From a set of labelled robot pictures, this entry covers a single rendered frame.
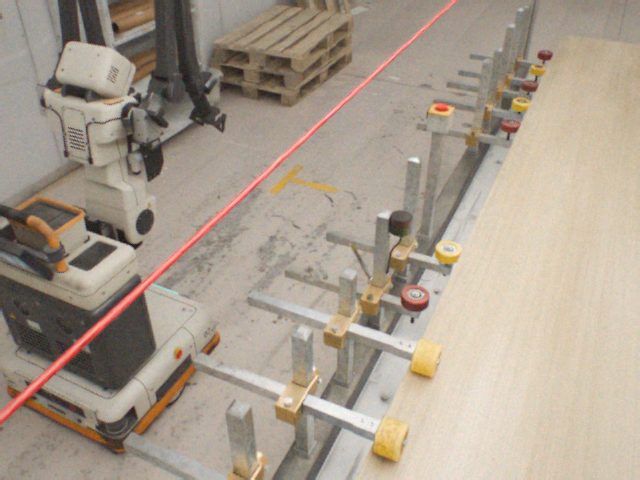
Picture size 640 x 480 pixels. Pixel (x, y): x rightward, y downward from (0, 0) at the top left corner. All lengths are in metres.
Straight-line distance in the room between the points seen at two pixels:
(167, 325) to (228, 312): 0.50
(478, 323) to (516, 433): 0.35
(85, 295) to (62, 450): 0.81
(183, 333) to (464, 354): 1.31
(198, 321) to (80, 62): 1.12
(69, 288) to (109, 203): 0.42
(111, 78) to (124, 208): 0.48
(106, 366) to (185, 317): 0.48
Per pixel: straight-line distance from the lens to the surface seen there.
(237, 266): 3.25
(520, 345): 1.64
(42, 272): 2.06
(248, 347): 2.81
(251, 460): 1.22
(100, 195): 2.35
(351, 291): 1.47
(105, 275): 2.05
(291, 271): 1.84
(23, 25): 4.03
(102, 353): 2.20
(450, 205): 2.49
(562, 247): 2.02
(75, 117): 2.17
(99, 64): 2.11
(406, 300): 1.69
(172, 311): 2.62
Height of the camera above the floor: 2.03
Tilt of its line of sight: 36 degrees down
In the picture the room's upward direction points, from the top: straight up
